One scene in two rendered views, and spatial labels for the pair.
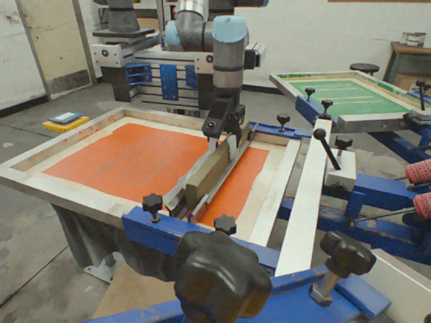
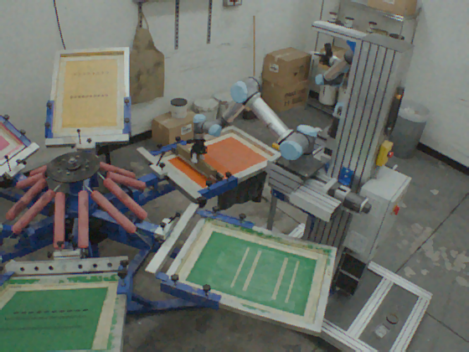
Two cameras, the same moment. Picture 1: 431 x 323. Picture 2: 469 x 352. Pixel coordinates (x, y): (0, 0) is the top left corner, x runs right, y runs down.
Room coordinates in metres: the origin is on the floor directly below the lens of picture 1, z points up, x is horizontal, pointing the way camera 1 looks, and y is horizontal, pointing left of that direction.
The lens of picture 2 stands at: (1.75, -2.07, 2.52)
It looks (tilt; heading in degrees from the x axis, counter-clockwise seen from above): 34 degrees down; 112
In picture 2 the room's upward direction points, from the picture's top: 5 degrees clockwise
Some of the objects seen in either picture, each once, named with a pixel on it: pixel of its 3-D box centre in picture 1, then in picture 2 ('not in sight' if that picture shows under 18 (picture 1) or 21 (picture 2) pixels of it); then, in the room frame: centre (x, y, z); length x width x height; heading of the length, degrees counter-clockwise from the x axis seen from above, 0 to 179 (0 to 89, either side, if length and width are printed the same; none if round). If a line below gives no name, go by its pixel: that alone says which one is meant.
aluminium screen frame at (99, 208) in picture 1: (163, 156); (219, 157); (0.74, 0.16, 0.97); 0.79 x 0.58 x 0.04; 66
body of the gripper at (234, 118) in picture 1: (228, 108); (198, 145); (0.69, -0.04, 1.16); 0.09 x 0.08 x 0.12; 156
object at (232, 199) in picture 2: not in sight; (239, 188); (0.93, 0.14, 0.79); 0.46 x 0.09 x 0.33; 66
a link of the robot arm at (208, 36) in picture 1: (228, 38); (213, 127); (0.78, -0.04, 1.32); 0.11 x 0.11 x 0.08; 79
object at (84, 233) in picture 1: (119, 247); not in sight; (0.57, 0.29, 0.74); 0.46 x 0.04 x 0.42; 66
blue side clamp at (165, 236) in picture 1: (188, 240); (168, 150); (0.39, 0.05, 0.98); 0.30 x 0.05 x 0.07; 66
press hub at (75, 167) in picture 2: not in sight; (89, 249); (0.32, -0.81, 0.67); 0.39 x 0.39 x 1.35
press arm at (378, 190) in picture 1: (361, 188); (152, 178); (0.52, -0.36, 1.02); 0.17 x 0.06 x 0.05; 66
